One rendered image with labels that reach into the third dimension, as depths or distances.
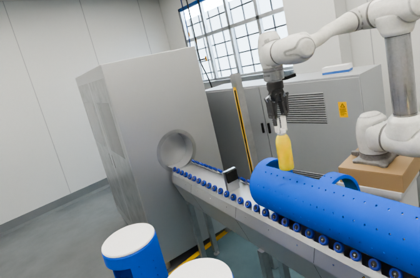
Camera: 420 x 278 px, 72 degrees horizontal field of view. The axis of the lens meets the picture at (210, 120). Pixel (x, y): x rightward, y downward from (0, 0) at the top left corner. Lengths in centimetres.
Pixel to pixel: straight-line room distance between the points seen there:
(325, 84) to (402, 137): 137
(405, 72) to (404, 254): 78
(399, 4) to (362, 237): 94
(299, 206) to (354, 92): 157
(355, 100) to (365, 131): 107
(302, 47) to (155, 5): 571
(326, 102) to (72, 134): 424
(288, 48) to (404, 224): 71
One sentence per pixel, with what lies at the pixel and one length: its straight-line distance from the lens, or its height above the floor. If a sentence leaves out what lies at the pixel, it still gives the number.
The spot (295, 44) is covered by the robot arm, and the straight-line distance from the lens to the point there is 111.
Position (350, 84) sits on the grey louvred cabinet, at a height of 137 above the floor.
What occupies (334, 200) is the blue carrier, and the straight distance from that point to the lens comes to 130.
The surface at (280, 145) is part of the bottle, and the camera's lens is 135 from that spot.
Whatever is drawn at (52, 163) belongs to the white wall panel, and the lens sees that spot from 557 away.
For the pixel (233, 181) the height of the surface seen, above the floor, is 99.
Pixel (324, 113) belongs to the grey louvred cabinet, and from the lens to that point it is 293.
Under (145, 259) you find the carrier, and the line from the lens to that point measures 162.
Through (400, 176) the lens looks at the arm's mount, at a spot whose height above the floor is 109.
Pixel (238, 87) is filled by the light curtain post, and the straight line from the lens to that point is 218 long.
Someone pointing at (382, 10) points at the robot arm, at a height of 188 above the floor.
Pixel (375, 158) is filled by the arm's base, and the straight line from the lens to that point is 179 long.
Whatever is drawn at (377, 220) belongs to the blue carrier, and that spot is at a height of 117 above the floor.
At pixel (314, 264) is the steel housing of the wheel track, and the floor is 83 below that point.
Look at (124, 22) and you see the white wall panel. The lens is 619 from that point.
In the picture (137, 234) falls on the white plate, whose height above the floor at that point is 104.
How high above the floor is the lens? 184
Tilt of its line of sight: 12 degrees down
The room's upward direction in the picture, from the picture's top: 13 degrees counter-clockwise
